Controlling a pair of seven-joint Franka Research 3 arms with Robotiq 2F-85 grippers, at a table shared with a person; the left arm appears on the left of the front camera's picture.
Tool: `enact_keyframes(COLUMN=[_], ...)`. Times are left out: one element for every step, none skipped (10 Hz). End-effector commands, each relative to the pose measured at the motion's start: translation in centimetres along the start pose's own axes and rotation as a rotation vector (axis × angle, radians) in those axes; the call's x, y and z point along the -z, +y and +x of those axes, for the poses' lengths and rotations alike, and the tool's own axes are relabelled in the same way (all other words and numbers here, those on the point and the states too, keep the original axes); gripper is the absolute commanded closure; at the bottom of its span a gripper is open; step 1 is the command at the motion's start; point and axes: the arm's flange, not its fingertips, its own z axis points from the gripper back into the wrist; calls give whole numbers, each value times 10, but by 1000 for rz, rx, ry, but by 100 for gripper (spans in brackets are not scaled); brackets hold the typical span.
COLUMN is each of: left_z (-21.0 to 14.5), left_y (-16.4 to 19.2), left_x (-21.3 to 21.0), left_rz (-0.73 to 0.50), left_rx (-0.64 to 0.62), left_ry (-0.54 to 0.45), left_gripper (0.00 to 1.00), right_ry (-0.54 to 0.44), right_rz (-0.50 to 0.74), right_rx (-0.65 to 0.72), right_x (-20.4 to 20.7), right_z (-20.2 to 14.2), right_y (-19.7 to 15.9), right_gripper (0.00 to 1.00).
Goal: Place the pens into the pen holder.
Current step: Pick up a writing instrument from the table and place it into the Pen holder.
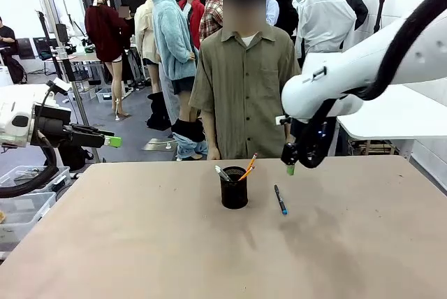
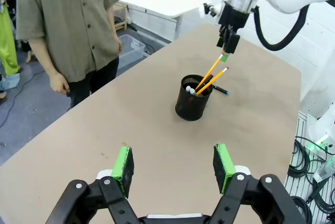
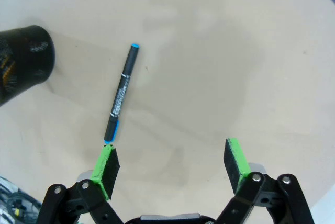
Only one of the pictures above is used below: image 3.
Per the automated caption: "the green-padded black right gripper left finger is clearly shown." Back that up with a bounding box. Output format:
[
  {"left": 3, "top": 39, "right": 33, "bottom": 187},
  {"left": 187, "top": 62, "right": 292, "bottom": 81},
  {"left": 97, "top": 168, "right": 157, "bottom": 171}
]
[{"left": 35, "top": 144, "right": 124, "bottom": 224}]

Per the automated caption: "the green-padded black right gripper right finger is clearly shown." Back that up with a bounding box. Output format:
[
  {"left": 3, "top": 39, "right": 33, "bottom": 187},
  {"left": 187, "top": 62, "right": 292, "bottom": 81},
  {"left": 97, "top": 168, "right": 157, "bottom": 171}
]
[{"left": 216, "top": 138, "right": 315, "bottom": 224}]

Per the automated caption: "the black mesh pen holder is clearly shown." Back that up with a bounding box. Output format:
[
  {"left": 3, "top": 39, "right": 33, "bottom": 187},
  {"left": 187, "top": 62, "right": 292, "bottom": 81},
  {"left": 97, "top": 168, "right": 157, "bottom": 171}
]
[{"left": 0, "top": 25, "right": 56, "bottom": 108}]

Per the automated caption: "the black marker with blue cap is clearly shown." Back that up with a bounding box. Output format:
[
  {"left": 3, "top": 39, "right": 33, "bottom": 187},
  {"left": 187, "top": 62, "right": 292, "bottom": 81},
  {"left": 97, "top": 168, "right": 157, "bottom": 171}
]
[{"left": 103, "top": 43, "right": 141, "bottom": 145}]

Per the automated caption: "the black cable bundle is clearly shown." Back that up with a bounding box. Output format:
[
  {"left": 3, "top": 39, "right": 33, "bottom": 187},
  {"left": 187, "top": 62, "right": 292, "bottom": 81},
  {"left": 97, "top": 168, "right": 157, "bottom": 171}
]
[{"left": 0, "top": 176, "right": 42, "bottom": 224}]

